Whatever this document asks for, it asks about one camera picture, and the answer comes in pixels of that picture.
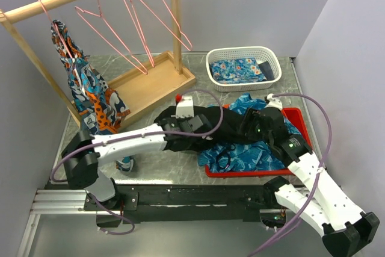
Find black shorts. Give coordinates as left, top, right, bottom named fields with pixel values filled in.
left=154, top=106, right=255, bottom=152

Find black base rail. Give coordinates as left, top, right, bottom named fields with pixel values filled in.
left=83, top=183, right=289, bottom=231

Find pink wire hanger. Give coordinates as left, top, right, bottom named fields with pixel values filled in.
left=74, top=0, right=149, bottom=75
left=122, top=0, right=155, bottom=67
left=128, top=0, right=193, bottom=52

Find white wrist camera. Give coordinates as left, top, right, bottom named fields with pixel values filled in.
left=175, top=94, right=194, bottom=119
left=265, top=93, right=283, bottom=111

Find dark denim cloth in basket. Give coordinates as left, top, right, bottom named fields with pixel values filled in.
left=259, top=61, right=275, bottom=81

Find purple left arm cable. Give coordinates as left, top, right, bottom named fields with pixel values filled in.
left=50, top=88, right=225, bottom=236

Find pink hanger holding shorts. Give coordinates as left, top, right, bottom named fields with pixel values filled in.
left=38, top=0, right=74, bottom=58

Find aluminium frame rail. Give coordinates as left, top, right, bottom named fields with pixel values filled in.
left=16, top=187, right=362, bottom=257

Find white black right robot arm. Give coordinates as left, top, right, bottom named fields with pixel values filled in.
left=239, top=107, right=380, bottom=256

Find orange blue patterned shorts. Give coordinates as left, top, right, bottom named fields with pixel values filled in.
left=50, top=19, right=135, bottom=173

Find wooden clothes rack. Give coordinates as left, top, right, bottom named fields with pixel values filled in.
left=1, top=0, right=196, bottom=128

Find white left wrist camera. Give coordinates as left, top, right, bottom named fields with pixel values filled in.
left=175, top=94, right=194, bottom=119

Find white plastic basket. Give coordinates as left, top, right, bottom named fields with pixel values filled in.
left=206, top=46, right=282, bottom=92

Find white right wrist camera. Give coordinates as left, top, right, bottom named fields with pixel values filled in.
left=265, top=93, right=283, bottom=111

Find blue floral shorts in basket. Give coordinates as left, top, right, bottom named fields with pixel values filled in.
left=209, top=58, right=267, bottom=84

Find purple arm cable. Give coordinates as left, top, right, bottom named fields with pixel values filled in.
left=246, top=93, right=333, bottom=257
left=50, top=88, right=225, bottom=236

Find blue leaf-print shorts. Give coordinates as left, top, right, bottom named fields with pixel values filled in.
left=197, top=93, right=302, bottom=173

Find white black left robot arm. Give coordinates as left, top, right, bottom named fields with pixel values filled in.
left=62, top=114, right=213, bottom=210

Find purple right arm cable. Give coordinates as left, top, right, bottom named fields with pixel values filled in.
left=246, top=93, right=333, bottom=257

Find red plastic tray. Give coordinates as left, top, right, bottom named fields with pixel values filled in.
left=205, top=107, right=312, bottom=178

